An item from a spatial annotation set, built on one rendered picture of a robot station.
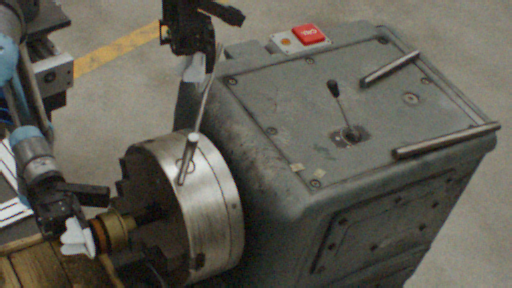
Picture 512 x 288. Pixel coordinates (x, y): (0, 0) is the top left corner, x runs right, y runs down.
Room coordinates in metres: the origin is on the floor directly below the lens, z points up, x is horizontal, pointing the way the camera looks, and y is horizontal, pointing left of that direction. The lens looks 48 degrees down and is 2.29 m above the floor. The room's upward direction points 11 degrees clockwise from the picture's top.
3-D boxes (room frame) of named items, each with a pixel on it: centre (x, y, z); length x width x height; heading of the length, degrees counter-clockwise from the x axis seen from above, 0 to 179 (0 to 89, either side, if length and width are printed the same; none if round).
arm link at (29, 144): (1.10, 0.37, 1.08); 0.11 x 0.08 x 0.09; 36
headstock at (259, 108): (1.28, -0.27, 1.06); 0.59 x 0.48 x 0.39; 128
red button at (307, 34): (1.47, -0.18, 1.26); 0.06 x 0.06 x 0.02; 38
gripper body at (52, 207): (0.97, 0.28, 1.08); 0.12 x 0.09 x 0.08; 36
